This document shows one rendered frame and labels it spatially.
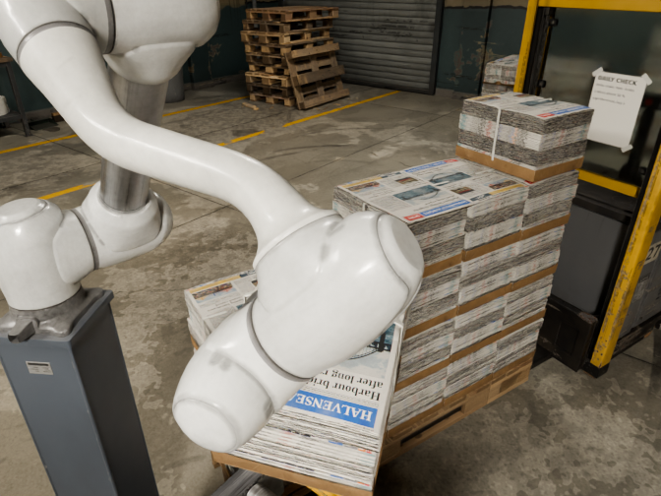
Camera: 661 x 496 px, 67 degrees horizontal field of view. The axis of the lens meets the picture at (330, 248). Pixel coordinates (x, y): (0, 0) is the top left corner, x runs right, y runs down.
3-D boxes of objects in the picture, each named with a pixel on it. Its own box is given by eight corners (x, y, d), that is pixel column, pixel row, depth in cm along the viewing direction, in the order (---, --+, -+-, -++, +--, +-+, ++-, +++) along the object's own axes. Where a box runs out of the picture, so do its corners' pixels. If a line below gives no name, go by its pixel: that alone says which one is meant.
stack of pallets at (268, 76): (295, 87, 877) (292, 5, 815) (339, 93, 831) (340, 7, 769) (243, 100, 781) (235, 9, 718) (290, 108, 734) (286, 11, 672)
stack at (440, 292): (210, 463, 198) (180, 287, 158) (429, 356, 253) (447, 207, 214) (251, 545, 169) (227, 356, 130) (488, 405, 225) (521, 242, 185)
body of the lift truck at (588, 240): (495, 301, 297) (519, 174, 259) (553, 276, 323) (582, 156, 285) (606, 369, 245) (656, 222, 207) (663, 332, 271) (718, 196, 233)
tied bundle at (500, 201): (392, 224, 199) (396, 169, 188) (446, 208, 213) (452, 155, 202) (463, 265, 171) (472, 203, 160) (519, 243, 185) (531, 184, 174)
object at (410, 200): (336, 188, 172) (336, 185, 172) (398, 172, 186) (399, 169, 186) (407, 226, 145) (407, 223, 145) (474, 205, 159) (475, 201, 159)
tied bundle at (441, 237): (330, 243, 185) (330, 185, 174) (390, 224, 199) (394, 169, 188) (396, 290, 157) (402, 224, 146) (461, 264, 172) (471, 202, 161)
